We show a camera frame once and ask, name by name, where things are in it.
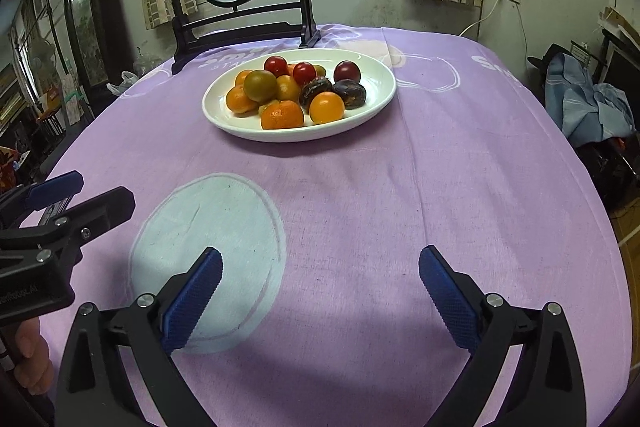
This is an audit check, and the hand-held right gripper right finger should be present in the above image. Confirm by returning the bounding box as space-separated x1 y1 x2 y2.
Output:
418 245 587 427

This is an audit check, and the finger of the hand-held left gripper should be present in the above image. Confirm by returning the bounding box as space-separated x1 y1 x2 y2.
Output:
0 186 137 268
0 171 85 228

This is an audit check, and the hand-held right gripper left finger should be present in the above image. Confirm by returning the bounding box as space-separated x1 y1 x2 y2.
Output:
54 247 223 427

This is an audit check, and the small orange mandarin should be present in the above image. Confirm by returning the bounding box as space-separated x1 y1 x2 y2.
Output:
225 86 259 115

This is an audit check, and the greenish orange fruit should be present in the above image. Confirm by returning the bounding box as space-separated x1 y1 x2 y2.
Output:
243 70 278 102

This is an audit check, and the big orange mandarin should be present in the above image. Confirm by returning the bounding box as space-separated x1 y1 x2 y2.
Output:
260 100 305 130

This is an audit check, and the yellow-orange oval fruit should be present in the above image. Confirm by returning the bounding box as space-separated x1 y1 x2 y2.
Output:
275 75 302 102

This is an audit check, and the small red cherry tomato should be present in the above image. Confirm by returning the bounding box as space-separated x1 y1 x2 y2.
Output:
264 55 289 78

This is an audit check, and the smooth round orange fruit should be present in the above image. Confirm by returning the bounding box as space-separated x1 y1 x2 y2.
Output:
309 91 346 124

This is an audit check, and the dark purple passion fruit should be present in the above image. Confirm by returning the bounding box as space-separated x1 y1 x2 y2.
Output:
332 79 367 110

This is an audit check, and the white oval plate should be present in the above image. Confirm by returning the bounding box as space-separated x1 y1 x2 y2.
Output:
201 48 397 142

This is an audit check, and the brown wrinkled passion fruit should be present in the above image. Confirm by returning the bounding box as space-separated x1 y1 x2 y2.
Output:
299 77 334 108

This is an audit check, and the person's left hand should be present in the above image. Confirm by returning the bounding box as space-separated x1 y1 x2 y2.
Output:
7 317 55 395

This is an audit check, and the purple tablecloth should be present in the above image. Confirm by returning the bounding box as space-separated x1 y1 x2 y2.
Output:
15 24 632 427

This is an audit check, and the white plastic bag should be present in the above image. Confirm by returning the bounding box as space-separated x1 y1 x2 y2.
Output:
106 71 140 96

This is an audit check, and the dark wooden cabinet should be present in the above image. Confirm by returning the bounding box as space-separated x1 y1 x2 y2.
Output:
61 0 117 90

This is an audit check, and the crumpled blue cloth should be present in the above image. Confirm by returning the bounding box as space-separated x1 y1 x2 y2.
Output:
544 53 636 148

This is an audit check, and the white wall cable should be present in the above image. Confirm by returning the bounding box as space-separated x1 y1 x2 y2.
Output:
460 0 501 40

